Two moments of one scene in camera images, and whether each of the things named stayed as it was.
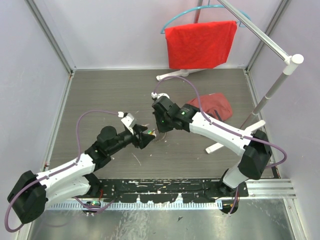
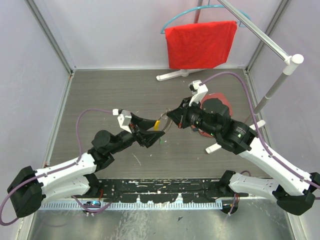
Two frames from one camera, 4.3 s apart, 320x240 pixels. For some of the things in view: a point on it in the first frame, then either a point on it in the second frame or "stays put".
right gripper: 160,127 → 180,114
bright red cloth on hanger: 201,45 stays put
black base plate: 152,190 stays put
